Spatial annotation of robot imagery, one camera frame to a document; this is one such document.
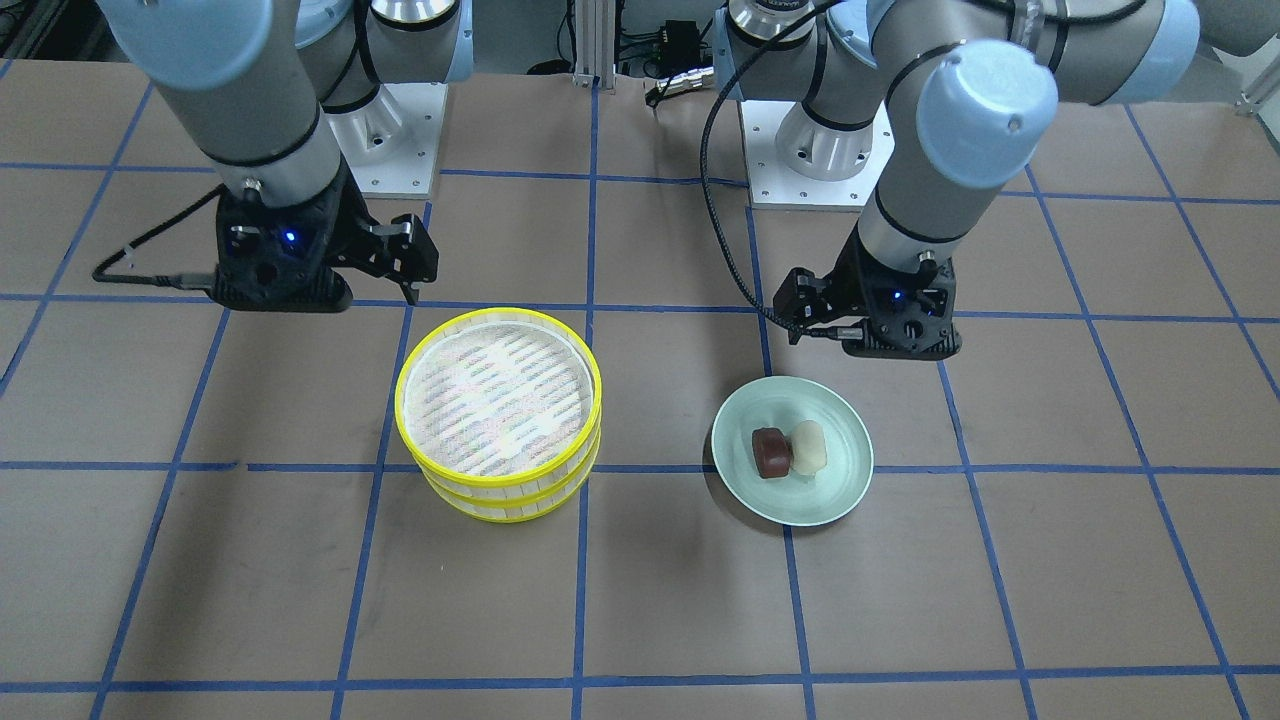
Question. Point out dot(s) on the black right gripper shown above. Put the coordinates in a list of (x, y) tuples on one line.
[(347, 233)]

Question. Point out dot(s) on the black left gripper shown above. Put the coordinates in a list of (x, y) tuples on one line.
[(846, 276)]

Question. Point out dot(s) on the white bun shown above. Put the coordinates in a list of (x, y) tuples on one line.
[(808, 447)]

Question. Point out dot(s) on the yellow steamer layer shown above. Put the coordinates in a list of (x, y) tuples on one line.
[(520, 501), (499, 398)]

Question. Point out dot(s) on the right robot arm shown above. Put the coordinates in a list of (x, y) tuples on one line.
[(283, 98)]

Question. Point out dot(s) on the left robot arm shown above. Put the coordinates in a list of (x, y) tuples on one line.
[(969, 88)]

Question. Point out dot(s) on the pale green plate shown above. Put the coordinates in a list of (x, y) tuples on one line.
[(783, 401)]

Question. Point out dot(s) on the brown bun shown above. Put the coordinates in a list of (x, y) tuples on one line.
[(770, 453)]

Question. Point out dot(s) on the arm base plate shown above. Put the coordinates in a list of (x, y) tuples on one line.
[(815, 160), (392, 143)]

